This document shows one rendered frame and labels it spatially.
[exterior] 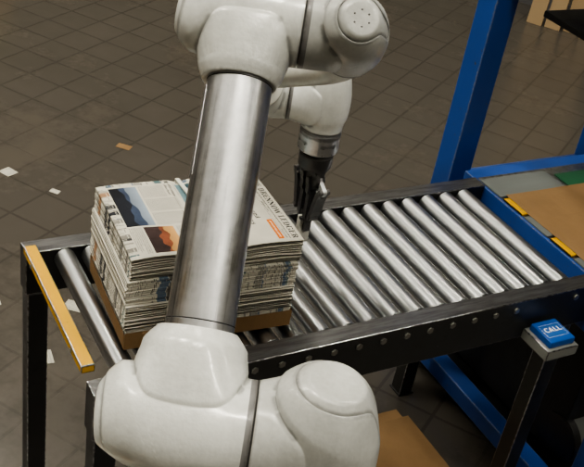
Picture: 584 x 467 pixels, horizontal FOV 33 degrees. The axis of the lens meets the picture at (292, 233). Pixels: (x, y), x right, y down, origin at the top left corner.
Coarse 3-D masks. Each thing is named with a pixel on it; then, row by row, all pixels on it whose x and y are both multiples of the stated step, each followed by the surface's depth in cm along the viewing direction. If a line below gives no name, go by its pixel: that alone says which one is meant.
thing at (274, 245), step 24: (264, 192) 218; (264, 216) 209; (264, 240) 201; (288, 240) 202; (264, 264) 203; (288, 264) 205; (264, 288) 206; (288, 288) 209; (240, 312) 207; (264, 312) 211
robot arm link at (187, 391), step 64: (192, 0) 144; (256, 0) 143; (256, 64) 142; (256, 128) 142; (192, 192) 140; (192, 256) 137; (192, 320) 135; (128, 384) 131; (192, 384) 130; (256, 384) 135; (128, 448) 130; (192, 448) 129
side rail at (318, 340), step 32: (544, 288) 244; (576, 288) 246; (384, 320) 223; (416, 320) 225; (448, 320) 228; (480, 320) 234; (512, 320) 240; (544, 320) 247; (576, 320) 254; (256, 352) 207; (288, 352) 208; (320, 352) 213; (352, 352) 218; (384, 352) 223; (416, 352) 229; (448, 352) 235; (96, 384) 192
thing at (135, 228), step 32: (96, 192) 209; (128, 192) 209; (160, 192) 211; (96, 224) 210; (128, 224) 198; (160, 224) 200; (96, 256) 212; (128, 256) 191; (160, 256) 191; (128, 288) 193; (160, 288) 195; (128, 320) 196; (160, 320) 199
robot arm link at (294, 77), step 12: (288, 72) 180; (300, 72) 177; (312, 72) 174; (324, 72) 170; (288, 84) 182; (300, 84) 180; (312, 84) 178; (324, 84) 176; (276, 96) 198; (276, 108) 201
